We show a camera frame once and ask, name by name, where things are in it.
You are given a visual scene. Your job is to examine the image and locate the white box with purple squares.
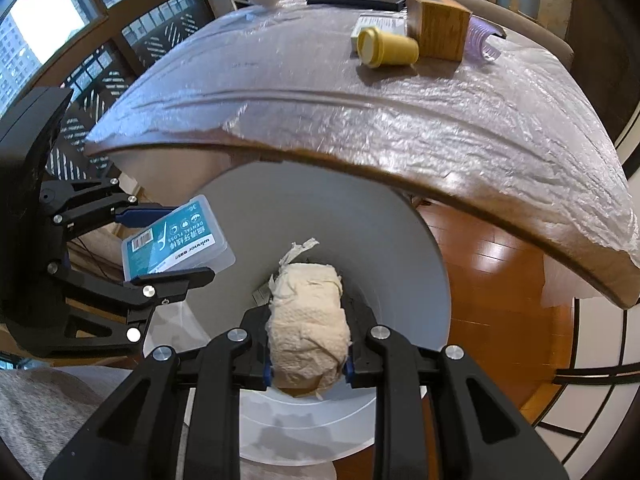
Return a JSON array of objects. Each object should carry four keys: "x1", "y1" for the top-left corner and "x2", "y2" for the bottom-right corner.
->
[{"x1": 351, "y1": 14, "x2": 408, "y2": 53}]

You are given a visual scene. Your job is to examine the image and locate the yellow cup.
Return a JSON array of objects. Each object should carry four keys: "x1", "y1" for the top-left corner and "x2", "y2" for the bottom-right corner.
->
[{"x1": 356, "y1": 26, "x2": 420, "y2": 67}]

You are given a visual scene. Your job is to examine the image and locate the beige paper tissue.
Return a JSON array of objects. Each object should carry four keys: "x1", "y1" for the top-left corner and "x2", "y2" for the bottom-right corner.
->
[{"x1": 265, "y1": 237, "x2": 351, "y2": 398}]

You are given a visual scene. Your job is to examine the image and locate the clear dental floss box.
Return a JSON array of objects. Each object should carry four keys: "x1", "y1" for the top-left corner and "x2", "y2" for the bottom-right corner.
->
[{"x1": 121, "y1": 194, "x2": 237, "y2": 283}]

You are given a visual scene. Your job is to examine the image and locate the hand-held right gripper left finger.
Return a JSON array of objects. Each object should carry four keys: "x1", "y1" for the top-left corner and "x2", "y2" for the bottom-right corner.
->
[{"x1": 42, "y1": 307, "x2": 273, "y2": 480}]

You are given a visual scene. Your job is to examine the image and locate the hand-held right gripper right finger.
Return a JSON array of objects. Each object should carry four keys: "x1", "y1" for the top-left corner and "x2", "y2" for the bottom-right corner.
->
[{"x1": 340, "y1": 300, "x2": 571, "y2": 480}]

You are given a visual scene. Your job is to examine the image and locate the white panel sliding door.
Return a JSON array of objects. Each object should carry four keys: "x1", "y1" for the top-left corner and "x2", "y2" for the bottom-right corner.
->
[{"x1": 537, "y1": 105, "x2": 640, "y2": 480}]

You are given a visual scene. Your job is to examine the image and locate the purple plastic cup stack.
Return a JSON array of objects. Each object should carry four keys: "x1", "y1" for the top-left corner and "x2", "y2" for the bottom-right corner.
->
[{"x1": 467, "y1": 14, "x2": 507, "y2": 63}]

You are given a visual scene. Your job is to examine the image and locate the dark wooden cabinet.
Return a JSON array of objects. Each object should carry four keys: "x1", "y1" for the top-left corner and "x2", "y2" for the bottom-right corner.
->
[{"x1": 567, "y1": 0, "x2": 626, "y2": 76}]

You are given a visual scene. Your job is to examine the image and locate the window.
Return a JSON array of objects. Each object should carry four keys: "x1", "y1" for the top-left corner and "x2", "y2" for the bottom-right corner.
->
[{"x1": 0, "y1": 0, "x2": 216, "y2": 181}]

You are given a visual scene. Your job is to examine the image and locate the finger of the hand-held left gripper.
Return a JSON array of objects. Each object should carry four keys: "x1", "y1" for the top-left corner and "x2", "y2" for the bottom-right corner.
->
[
  {"x1": 45, "y1": 257, "x2": 216, "y2": 346},
  {"x1": 40, "y1": 175, "x2": 168, "y2": 228}
]

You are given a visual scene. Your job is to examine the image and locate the white trash bin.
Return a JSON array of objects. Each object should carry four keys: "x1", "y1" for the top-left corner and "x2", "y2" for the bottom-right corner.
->
[{"x1": 142, "y1": 160, "x2": 451, "y2": 480}]

